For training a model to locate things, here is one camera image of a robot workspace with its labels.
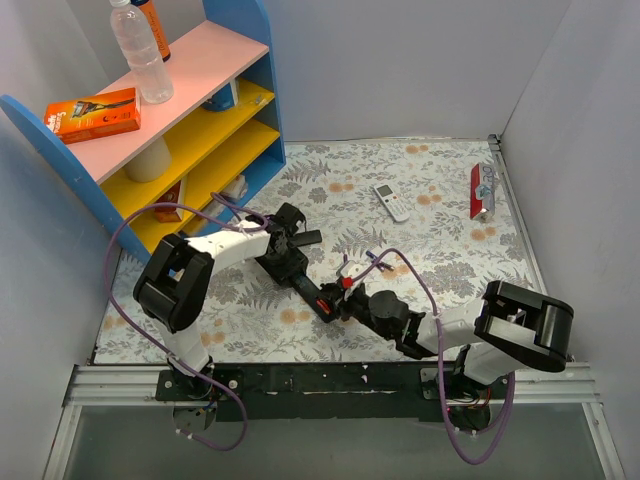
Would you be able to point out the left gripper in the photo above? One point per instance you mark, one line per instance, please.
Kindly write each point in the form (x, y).
(288, 260)

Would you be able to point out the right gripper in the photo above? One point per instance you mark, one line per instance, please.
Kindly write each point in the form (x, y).
(347, 299)

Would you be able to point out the black TV remote with buttons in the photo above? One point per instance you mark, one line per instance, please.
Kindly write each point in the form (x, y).
(308, 291)

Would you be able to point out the slim black remote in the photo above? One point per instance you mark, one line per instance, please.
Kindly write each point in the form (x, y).
(307, 238)

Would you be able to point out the white air conditioner remote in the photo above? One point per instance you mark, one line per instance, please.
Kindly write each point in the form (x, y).
(391, 202)

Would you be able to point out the blue battery in pile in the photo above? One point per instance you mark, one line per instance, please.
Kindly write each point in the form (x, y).
(380, 265)

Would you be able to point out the white soap pack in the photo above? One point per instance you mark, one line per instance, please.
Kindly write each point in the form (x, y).
(236, 189)

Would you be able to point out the blue pink yellow shelf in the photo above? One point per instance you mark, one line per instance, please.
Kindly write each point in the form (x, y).
(209, 149)

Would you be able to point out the cream cylinder container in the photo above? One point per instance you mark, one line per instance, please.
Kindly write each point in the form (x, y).
(150, 164)

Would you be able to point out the blue white box on shelf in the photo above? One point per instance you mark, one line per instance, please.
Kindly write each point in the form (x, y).
(224, 99)

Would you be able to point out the red toothpaste box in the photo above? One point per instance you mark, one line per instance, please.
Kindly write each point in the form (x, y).
(482, 192)

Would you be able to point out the clear plastic water bottle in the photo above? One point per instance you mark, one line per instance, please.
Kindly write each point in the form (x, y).
(138, 44)

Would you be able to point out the orange razor box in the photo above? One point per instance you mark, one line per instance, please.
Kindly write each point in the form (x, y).
(94, 117)

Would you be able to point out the orange bottle on shelf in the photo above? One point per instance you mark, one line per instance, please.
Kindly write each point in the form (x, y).
(148, 8)

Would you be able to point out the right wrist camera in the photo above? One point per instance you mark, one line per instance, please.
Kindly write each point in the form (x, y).
(349, 274)

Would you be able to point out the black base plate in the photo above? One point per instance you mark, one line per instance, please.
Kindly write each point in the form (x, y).
(273, 391)

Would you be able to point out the aluminium frame rail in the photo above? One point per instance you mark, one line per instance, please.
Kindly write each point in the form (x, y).
(322, 421)

